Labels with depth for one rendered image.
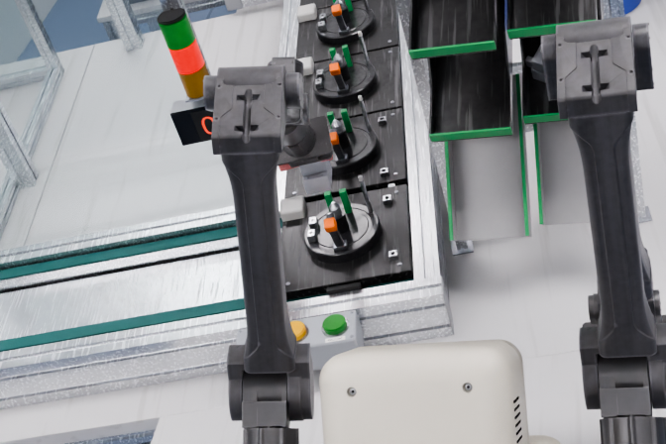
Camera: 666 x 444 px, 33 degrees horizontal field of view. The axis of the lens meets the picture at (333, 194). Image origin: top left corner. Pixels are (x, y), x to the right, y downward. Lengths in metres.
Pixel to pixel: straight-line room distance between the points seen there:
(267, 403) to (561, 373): 0.63
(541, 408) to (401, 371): 0.65
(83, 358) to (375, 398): 0.93
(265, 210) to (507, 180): 0.74
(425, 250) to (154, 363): 0.52
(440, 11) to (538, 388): 0.62
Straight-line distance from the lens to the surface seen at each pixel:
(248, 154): 1.21
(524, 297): 1.98
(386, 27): 2.59
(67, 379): 2.09
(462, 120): 1.82
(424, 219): 2.04
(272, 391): 1.39
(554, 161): 1.92
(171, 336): 1.98
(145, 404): 2.04
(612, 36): 1.17
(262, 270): 1.29
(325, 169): 1.88
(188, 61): 1.94
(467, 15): 1.74
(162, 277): 2.18
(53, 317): 2.22
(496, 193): 1.91
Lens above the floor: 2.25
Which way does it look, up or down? 37 degrees down
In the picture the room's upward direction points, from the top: 18 degrees counter-clockwise
